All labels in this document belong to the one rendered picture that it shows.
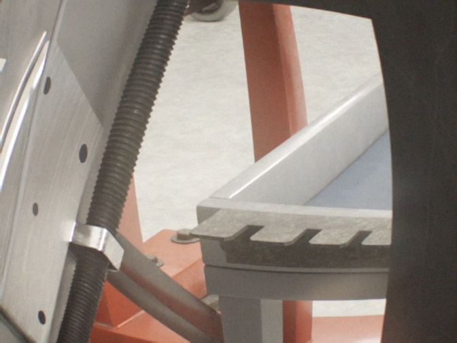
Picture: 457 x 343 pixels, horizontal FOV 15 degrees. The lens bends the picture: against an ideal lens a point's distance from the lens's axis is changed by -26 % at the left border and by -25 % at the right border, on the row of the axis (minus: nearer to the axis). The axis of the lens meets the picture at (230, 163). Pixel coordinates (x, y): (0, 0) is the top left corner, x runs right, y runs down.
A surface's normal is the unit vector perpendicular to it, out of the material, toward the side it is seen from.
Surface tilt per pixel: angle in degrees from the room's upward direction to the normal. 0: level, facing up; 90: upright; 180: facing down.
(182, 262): 0
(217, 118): 0
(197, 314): 90
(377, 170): 0
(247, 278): 90
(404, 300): 90
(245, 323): 90
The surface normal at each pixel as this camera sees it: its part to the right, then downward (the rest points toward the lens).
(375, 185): -0.08, -0.94
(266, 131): -0.46, 0.33
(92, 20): 0.88, 0.08
